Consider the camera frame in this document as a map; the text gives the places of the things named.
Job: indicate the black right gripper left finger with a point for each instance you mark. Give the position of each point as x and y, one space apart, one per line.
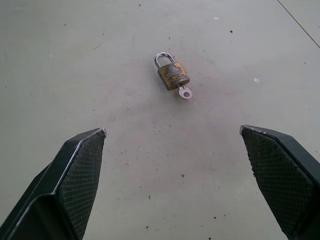
62 190

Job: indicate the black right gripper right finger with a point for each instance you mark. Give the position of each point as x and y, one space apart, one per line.
282 180

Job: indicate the small silver key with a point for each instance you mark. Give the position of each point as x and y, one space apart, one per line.
185 93

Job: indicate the worn brass padlock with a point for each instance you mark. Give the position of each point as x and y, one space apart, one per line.
173 74

